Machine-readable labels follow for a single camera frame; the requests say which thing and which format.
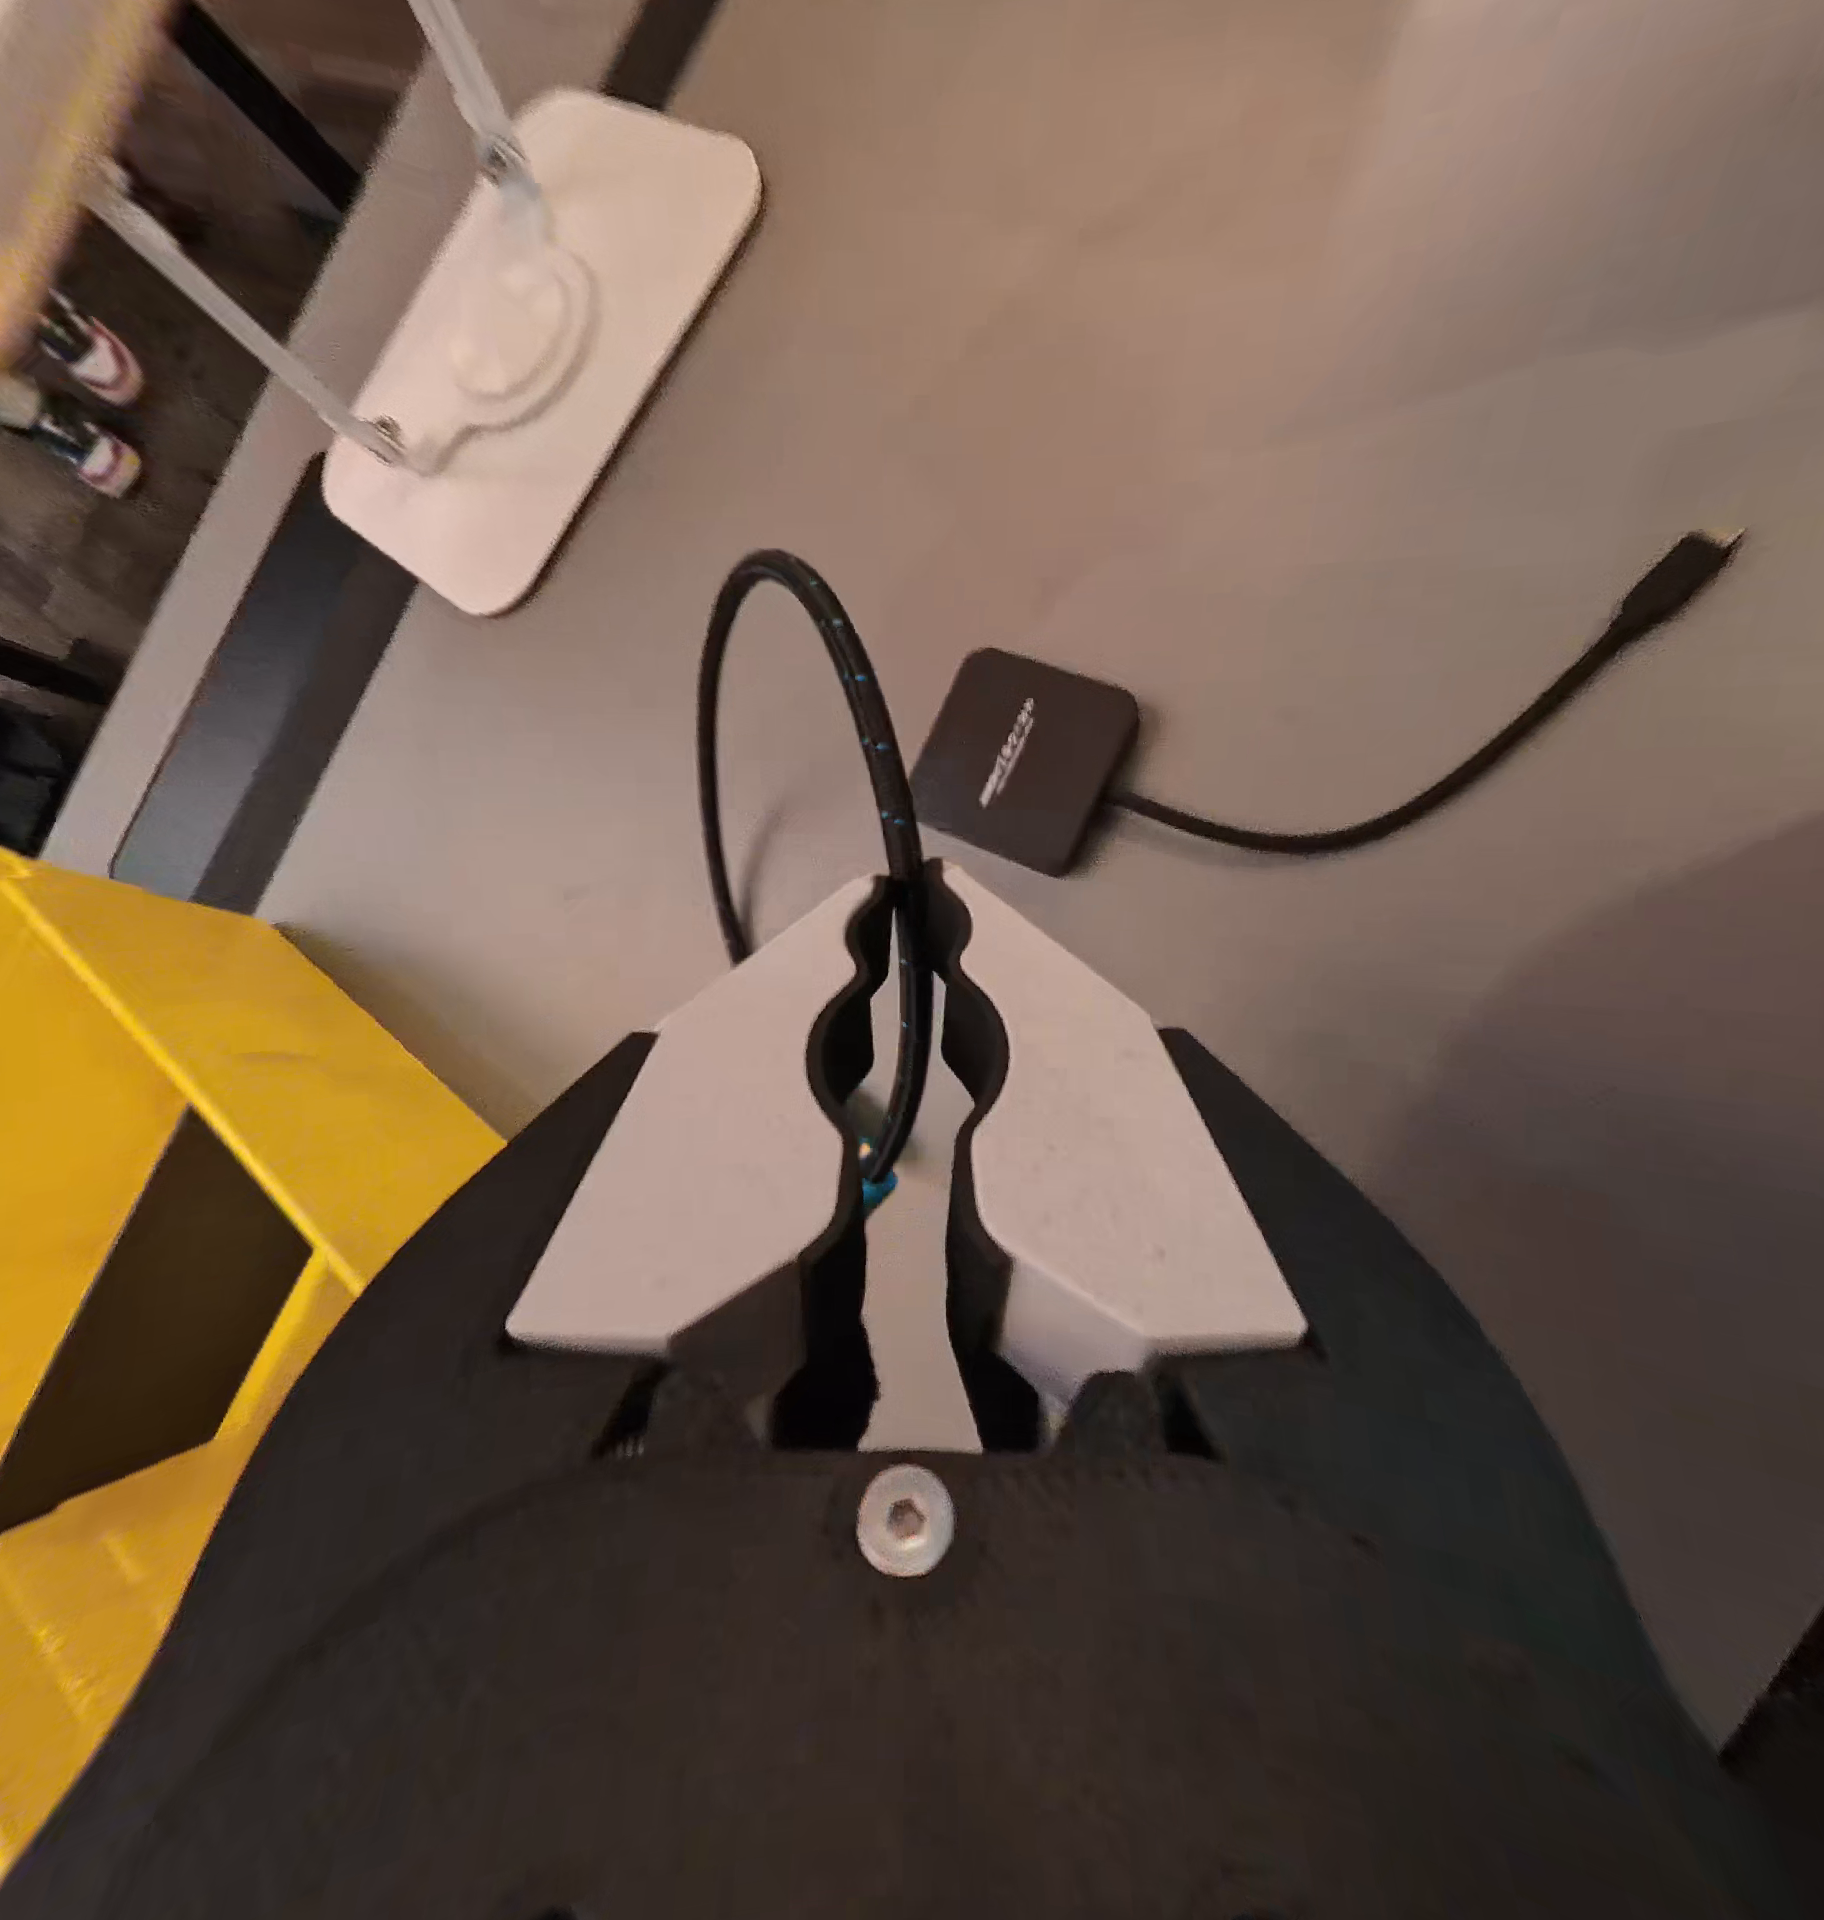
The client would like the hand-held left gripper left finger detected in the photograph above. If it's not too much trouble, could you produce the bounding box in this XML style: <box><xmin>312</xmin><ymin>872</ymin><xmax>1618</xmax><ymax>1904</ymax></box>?
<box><xmin>505</xmin><ymin>872</ymin><xmax>893</xmax><ymax>1452</ymax></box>

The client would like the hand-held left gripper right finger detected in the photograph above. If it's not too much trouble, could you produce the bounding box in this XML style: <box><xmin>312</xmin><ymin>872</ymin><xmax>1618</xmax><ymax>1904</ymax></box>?
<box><xmin>925</xmin><ymin>860</ymin><xmax>1312</xmax><ymax>1454</ymax></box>

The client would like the black braided HDMI cable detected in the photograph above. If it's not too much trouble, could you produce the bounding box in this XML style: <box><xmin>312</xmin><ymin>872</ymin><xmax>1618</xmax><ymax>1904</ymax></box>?
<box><xmin>699</xmin><ymin>546</ymin><xmax>944</xmax><ymax>1219</ymax></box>

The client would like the large yellow plastic bin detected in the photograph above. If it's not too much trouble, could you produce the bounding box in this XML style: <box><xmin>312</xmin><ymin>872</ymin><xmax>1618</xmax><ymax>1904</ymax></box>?
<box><xmin>0</xmin><ymin>831</ymin><xmax>509</xmax><ymax>1877</ymax></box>

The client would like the thin black adapter cable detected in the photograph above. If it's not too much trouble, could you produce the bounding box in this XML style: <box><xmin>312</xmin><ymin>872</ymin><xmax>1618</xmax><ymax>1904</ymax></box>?
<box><xmin>1114</xmin><ymin>528</ymin><xmax>1747</xmax><ymax>860</ymax></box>

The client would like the black bin divider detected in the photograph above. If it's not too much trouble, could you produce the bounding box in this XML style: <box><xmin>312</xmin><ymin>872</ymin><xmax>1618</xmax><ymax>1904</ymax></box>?
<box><xmin>0</xmin><ymin>1107</ymin><xmax>318</xmax><ymax>1550</ymax></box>

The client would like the person's dark clothing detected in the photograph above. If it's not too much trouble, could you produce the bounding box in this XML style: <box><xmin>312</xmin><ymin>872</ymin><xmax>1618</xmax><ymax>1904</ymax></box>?
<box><xmin>1720</xmin><ymin>1546</ymin><xmax>1824</xmax><ymax>1920</ymax></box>

